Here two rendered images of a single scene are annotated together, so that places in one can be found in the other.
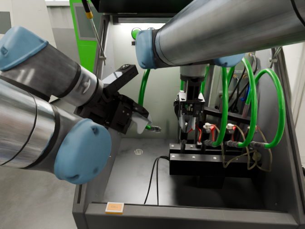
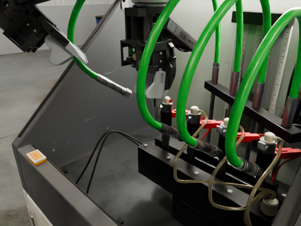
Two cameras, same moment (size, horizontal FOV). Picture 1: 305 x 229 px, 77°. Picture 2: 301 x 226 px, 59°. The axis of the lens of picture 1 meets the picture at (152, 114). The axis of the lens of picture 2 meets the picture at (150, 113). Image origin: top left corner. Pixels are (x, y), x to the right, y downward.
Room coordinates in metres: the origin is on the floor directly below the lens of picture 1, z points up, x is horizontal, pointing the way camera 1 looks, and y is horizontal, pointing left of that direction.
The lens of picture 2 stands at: (0.14, -0.47, 1.34)
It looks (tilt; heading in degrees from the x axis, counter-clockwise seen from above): 25 degrees down; 42
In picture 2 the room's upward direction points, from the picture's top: straight up
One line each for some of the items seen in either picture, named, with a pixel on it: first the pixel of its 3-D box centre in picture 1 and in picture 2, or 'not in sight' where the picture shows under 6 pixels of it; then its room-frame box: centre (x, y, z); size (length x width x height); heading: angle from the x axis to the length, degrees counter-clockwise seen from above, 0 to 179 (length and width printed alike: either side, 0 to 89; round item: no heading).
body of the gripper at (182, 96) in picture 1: (190, 94); (148, 38); (0.53, -0.12, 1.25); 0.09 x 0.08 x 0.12; 177
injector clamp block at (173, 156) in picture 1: (210, 166); (202, 193); (0.58, -0.24, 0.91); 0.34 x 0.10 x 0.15; 87
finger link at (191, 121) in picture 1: (192, 123); (155, 91); (0.53, -0.13, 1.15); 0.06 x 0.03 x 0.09; 177
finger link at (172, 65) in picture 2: not in sight; (164, 68); (0.55, -0.14, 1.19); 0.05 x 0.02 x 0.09; 87
